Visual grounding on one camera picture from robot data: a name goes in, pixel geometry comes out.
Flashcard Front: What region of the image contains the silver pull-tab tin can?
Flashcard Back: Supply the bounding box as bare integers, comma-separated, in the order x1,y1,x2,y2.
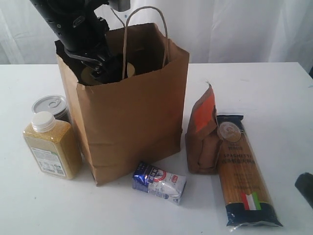
32,95,70,123

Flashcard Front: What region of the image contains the yellow grain bottle white cap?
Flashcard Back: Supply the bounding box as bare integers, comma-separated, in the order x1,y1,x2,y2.
23,111,82,180

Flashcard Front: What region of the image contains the brown paper bag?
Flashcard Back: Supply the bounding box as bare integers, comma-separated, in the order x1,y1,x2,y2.
55,23,189,186

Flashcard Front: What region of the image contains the blue white milk carton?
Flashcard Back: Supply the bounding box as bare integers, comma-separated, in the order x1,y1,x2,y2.
132,162,187,205

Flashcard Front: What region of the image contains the clear jar gold lid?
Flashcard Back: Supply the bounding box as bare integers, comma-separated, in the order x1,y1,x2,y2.
80,63,135,86

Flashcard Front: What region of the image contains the white backdrop curtain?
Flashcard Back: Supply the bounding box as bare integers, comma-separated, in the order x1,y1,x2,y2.
0,0,313,71

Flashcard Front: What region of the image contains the spaghetti pasta package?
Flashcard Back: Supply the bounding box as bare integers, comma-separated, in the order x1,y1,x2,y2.
217,115,282,227

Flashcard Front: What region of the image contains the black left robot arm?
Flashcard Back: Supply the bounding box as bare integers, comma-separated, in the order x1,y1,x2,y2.
31,0,131,84

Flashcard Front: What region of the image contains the brown orange snack pouch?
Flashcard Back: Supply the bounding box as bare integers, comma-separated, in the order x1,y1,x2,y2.
185,85,223,175

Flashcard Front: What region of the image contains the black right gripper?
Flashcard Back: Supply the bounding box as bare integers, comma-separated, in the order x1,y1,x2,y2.
295,172,313,203

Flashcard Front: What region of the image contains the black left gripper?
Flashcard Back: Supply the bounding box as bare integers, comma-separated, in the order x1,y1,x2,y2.
65,39,122,84

